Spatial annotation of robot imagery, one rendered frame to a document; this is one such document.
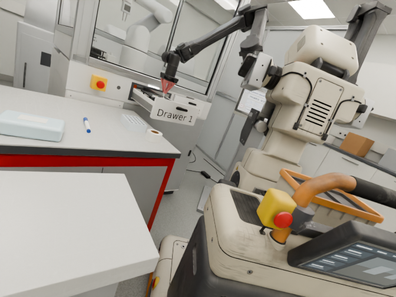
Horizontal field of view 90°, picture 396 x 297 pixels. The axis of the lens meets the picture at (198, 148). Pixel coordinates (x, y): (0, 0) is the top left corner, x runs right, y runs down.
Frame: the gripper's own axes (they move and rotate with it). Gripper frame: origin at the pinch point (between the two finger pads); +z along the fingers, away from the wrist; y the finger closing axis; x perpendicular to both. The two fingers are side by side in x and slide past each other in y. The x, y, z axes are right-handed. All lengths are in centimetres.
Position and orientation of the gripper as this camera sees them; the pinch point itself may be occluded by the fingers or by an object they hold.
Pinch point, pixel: (164, 91)
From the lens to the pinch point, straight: 116.0
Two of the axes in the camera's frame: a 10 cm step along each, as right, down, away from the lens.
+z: -3.5, 8.7, 3.4
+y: -5.5, -4.9, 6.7
